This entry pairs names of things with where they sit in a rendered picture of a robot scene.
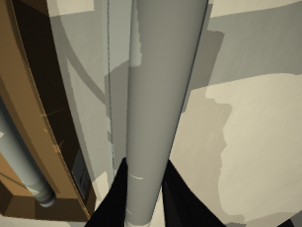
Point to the tan open cardboard box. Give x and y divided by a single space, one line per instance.
47 117

